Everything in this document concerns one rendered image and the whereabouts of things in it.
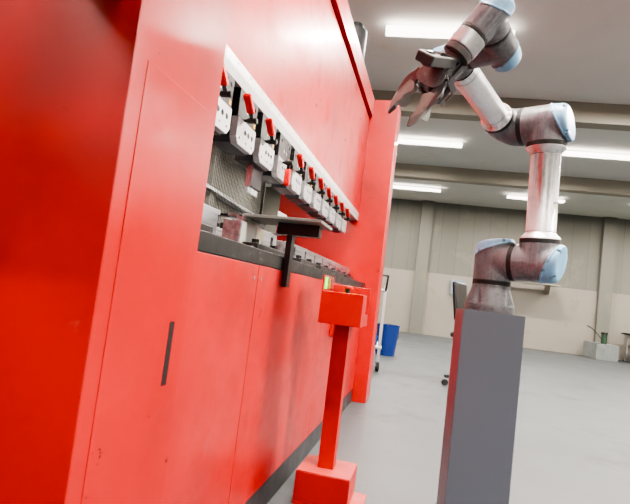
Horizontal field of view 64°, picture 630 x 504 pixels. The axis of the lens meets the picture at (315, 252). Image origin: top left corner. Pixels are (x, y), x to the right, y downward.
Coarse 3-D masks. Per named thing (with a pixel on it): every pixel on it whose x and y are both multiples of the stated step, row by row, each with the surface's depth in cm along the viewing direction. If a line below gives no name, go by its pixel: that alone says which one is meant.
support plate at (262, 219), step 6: (246, 216) 167; (252, 216) 166; (258, 216) 165; (264, 216) 165; (270, 216) 164; (276, 216) 164; (282, 216) 163; (258, 222) 179; (264, 222) 177; (270, 222) 175; (276, 222) 173; (288, 222) 169; (294, 222) 167; (300, 222) 165; (306, 222) 164; (312, 222) 162; (318, 222) 161; (324, 222) 165; (324, 228) 173; (330, 228) 175
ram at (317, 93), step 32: (256, 0) 153; (288, 0) 181; (320, 0) 221; (256, 32) 155; (288, 32) 184; (320, 32) 227; (256, 64) 158; (288, 64) 188; (320, 64) 232; (256, 96) 160; (288, 96) 192; (320, 96) 238; (352, 96) 314; (320, 128) 244; (352, 128) 325; (320, 160) 251; (352, 160) 337; (352, 192) 349
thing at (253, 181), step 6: (252, 168) 172; (258, 168) 177; (246, 174) 172; (252, 174) 172; (258, 174) 178; (246, 180) 172; (252, 180) 173; (258, 180) 178; (252, 186) 173; (258, 186) 179; (252, 192) 176
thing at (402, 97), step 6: (408, 84) 120; (414, 84) 120; (402, 90) 121; (408, 90) 120; (414, 90) 120; (396, 96) 121; (402, 96) 120; (408, 96) 123; (396, 102) 121; (402, 102) 124; (408, 102) 125; (390, 108) 121
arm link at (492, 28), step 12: (492, 0) 115; (504, 0) 114; (480, 12) 115; (492, 12) 114; (504, 12) 115; (468, 24) 116; (480, 24) 115; (492, 24) 115; (504, 24) 117; (492, 36) 118; (504, 36) 119
